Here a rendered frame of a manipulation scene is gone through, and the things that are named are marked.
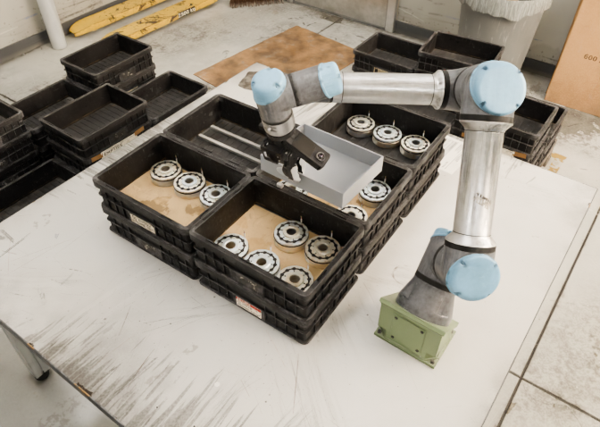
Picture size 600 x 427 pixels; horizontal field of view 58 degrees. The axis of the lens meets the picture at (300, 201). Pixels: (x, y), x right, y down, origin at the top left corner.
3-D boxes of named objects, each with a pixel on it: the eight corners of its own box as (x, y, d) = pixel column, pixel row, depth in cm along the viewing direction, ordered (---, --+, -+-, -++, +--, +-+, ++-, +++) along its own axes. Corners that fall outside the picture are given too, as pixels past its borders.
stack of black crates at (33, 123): (80, 129, 321) (63, 78, 298) (114, 147, 308) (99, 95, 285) (20, 163, 297) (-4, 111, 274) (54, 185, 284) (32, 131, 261)
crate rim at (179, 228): (254, 180, 170) (253, 174, 168) (187, 238, 152) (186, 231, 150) (161, 137, 186) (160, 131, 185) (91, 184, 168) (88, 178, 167)
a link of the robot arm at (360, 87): (484, 69, 140) (294, 63, 137) (503, 65, 129) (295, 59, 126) (481, 114, 142) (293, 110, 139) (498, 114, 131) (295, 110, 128)
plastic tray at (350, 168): (381, 171, 152) (383, 155, 149) (342, 208, 140) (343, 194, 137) (304, 137, 164) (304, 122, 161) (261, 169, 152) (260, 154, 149)
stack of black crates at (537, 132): (532, 180, 287) (560, 106, 257) (512, 212, 269) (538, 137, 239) (461, 152, 305) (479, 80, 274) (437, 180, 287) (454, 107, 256)
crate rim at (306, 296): (366, 232, 153) (367, 226, 152) (306, 304, 135) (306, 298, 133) (254, 180, 170) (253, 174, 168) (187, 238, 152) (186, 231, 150)
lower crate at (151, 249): (257, 226, 184) (254, 200, 176) (196, 284, 166) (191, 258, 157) (170, 182, 200) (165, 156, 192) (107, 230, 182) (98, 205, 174)
